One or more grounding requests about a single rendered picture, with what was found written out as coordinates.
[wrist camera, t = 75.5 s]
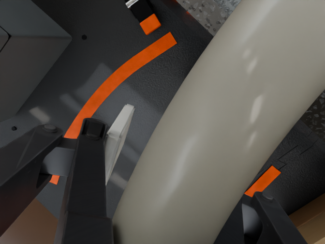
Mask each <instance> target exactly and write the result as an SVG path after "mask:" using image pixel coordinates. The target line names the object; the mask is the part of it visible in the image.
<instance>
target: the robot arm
mask: <svg viewBox="0 0 325 244"><path fill-rule="evenodd" d="M134 110H135V108H134V106H132V105H129V104H127V105H125V106H124V108H123V109H122V111H121V112H120V114H119V115H118V117H117V118H116V120H115V121H114V123H113V124H112V126H111V127H110V126H108V124H107V123H105V122H103V121H101V120H99V119H95V118H84V119H83V122H82V125H81V129H80V133H79V136H78V138H66V137H62V136H63V130H61V129H60V128H58V127H56V126H53V125H51V124H40V125H37V126H35V127H34V128H32V129H30V130H29V131H27V132H26V133H24V134H22V135H21V136H19V137H17V138H16V139H14V140H13V141H11V142H9V143H8V144H6V145H4V146H3V147H1V148H0V237H1V236H2V235H3V234H4V232H5V231H6V230H7V229H8V228H9V227H10V226H11V224H12V223H13V222H14V221H15V220H16V219H17V218H18V217H19V216H20V215H21V213H22V212H23V211H24V210H25V209H26V208H27V207H28V205H29V204H30V203H31V202H32V201H33V200H34V199H35V197H36V196H37V195H38V194H39V193H40V192H41V191H42V189H43V188H44V187H45V186H46V185H47V184H48V183H49V181H50V180H51V178H52V175H58V176H66V177H67V181H66V185H65V190H64V195H63V200H62V204H61V209H60V214H59V220H58V225H57V230H56V234H55V239H54V244H114V237H113V221H112V218H109V217H107V214H106V185H107V182H108V180H109V178H110V175H111V173H112V170H113V168H114V166H115V163H116V161H117V159H118V156H119V154H120V151H121V149H122V147H123V144H124V141H125V138H126V135H127V133H128V130H129V126H130V123H131V120H132V117H133V114H134ZM214 244H308V243H307V242H306V241H305V239H304V238H303V236H302V235H301V234H300V232H299V231H298V229H297V228H296V226H295V225H294V224H293V222H292V221H291V219H290V218H289V216H288V215H287V214H286V212H285V211H284V209H283V208H282V207H281V205H280V204H279V203H278V202H277V200H276V199H274V198H273V197H272V196H271V195H269V194H268V193H264V192H260V191H255V192H254V194H253V196H252V197H250V196H248V195H246V194H243V196H242V197H241V199H240V200H239V202H238V203H237V205H236V207H235V208H234V209H233V211H232V213H231V214H230V216H229V218H228V219H227V221H226V223H225V224H224V226H223V227H222V229H221V231H220V233H219V235H218V237H217V238H216V240H215V242H214Z"/></svg>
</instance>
